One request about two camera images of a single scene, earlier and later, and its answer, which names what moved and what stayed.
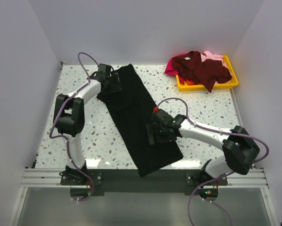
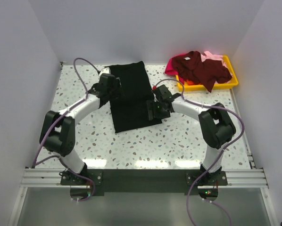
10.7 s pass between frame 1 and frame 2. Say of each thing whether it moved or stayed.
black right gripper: moved
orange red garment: stayed
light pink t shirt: stayed
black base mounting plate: stayed
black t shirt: moved
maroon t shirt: stayed
